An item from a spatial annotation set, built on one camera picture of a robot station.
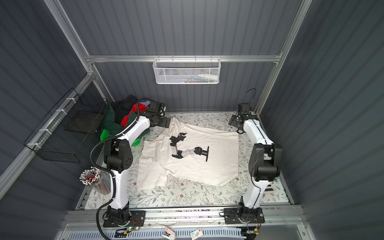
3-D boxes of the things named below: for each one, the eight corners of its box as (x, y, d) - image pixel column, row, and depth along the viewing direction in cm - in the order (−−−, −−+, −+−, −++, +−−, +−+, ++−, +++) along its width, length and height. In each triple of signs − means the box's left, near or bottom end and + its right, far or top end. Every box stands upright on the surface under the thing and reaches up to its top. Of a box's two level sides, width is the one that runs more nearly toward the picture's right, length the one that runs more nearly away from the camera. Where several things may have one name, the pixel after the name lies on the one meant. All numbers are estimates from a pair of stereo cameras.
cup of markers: (96, 194, 83) (75, 183, 69) (102, 179, 89) (84, 166, 74) (112, 194, 83) (94, 183, 69) (117, 179, 89) (102, 166, 74)
